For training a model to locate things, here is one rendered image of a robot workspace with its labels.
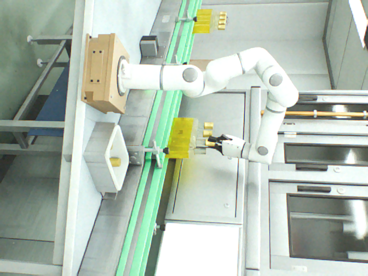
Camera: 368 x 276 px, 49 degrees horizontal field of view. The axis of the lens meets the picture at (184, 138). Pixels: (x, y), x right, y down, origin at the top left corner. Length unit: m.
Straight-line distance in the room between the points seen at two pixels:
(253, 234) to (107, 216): 0.61
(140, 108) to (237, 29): 6.47
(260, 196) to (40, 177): 1.10
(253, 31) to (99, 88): 6.95
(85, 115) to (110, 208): 0.39
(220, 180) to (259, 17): 6.41
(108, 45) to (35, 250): 0.95
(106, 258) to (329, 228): 0.94
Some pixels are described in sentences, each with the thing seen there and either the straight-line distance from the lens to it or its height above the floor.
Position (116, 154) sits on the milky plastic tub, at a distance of 1.68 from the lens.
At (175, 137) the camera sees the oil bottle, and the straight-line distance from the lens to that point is 1.88.
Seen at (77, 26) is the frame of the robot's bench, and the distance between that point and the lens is 1.65.
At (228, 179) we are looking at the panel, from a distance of 1.90.
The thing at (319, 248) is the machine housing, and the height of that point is 1.63.
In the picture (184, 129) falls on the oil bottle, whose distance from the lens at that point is 1.92.
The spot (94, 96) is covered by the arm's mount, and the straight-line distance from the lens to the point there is 1.44.
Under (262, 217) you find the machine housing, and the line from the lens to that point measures 1.81.
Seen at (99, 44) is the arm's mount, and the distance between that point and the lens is 1.49.
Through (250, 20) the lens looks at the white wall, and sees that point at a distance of 8.14.
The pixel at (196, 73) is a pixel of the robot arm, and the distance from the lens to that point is 1.49.
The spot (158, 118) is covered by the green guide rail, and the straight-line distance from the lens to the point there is 1.84.
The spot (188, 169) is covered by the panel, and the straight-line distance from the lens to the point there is 1.95.
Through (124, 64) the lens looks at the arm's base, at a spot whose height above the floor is 0.88.
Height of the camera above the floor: 1.34
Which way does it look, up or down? 9 degrees down
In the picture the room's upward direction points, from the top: 92 degrees clockwise
